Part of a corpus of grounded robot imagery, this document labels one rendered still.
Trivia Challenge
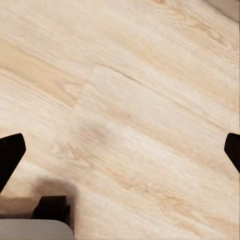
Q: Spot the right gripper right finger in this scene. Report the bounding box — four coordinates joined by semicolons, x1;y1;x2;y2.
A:
224;133;240;173

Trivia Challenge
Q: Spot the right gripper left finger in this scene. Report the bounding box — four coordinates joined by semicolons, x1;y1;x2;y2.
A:
0;133;26;193

